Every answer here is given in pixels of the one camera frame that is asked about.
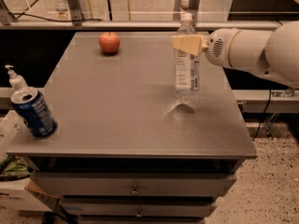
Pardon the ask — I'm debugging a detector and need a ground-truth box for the grey drawer cabinet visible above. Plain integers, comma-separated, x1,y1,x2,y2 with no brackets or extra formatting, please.
8,32,256,224

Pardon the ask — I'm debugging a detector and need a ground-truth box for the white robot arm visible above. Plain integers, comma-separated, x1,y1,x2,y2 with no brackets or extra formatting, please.
172,21,299,89

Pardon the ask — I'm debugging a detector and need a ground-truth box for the white cardboard box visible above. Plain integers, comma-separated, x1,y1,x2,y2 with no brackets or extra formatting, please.
0,110,55,212

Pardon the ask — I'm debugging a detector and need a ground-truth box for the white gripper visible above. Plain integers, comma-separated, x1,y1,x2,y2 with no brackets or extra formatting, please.
171,28,240,68

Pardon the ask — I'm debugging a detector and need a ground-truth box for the blue soda can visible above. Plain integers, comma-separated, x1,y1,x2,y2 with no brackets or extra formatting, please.
10,87,57,138

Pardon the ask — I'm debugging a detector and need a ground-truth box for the black cable on floor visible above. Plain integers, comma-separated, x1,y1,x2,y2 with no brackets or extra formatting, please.
12,0,106,23

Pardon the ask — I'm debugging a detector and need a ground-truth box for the middle grey drawer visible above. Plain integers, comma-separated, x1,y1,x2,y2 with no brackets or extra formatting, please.
60,197,216,217

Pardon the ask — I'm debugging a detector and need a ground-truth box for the grey drawer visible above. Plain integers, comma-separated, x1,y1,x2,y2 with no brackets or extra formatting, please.
31,172,236,197
60,197,216,217

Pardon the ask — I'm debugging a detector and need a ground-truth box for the white pump dispenser bottle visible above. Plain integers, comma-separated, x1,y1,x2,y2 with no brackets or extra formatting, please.
5,64,27,90

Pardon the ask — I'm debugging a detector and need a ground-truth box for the metal railing frame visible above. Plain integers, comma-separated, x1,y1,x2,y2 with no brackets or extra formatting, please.
0,0,299,32

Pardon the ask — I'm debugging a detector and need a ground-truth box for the red apple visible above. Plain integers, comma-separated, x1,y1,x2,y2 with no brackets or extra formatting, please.
99,32,120,54

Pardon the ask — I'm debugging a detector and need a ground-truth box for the green bag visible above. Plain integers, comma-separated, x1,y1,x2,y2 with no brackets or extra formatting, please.
0,156,33,181

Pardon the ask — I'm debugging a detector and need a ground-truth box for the top grey drawer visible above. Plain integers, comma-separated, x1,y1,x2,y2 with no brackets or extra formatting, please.
31,172,236,197

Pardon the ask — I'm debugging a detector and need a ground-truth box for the blue label plastic bottle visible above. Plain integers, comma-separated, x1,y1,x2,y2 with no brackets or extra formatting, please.
174,13,199,93

